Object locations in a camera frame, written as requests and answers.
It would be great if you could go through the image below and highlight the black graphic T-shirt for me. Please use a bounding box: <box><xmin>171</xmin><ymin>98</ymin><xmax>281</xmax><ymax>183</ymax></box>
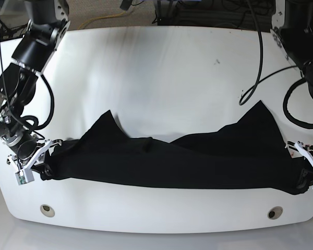
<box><xmin>45</xmin><ymin>102</ymin><xmax>313</xmax><ymax>195</ymax></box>

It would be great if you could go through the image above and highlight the yellow cable on floor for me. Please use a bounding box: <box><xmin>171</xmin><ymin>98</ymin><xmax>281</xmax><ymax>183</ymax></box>
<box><xmin>79</xmin><ymin>5</ymin><xmax>128</xmax><ymax>31</ymax></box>

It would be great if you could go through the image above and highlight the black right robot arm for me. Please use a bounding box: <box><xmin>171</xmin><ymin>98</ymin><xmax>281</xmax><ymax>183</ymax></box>
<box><xmin>0</xmin><ymin>1</ymin><xmax>70</xmax><ymax>185</ymax></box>

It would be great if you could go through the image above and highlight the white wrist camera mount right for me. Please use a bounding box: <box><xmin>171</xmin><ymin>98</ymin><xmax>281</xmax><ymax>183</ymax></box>
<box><xmin>6</xmin><ymin>139</ymin><xmax>50</xmax><ymax>185</ymax></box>

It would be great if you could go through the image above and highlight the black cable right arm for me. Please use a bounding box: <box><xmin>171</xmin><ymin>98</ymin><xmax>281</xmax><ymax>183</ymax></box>
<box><xmin>20</xmin><ymin>72</ymin><xmax>55</xmax><ymax>131</ymax></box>

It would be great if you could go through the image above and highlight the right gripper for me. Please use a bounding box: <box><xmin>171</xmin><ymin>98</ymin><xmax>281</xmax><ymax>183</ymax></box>
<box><xmin>0</xmin><ymin>91</ymin><xmax>66</xmax><ymax>181</ymax></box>

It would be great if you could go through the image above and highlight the table cable grommet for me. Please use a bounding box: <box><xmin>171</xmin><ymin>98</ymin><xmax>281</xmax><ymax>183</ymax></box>
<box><xmin>40</xmin><ymin>204</ymin><xmax>55</xmax><ymax>218</ymax></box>
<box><xmin>268</xmin><ymin>206</ymin><xmax>283</xmax><ymax>220</ymax></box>

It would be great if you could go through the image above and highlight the left table cable grommet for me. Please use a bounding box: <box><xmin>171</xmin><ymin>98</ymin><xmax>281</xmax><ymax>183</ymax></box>
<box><xmin>40</xmin><ymin>204</ymin><xmax>55</xmax><ymax>218</ymax></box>

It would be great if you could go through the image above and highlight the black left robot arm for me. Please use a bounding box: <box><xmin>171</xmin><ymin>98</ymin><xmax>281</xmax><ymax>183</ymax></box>
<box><xmin>271</xmin><ymin>1</ymin><xmax>313</xmax><ymax>130</ymax></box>

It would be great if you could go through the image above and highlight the right table cable grommet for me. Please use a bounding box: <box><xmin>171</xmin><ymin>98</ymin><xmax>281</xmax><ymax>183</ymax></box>
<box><xmin>268</xmin><ymin>206</ymin><xmax>283</xmax><ymax>220</ymax></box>

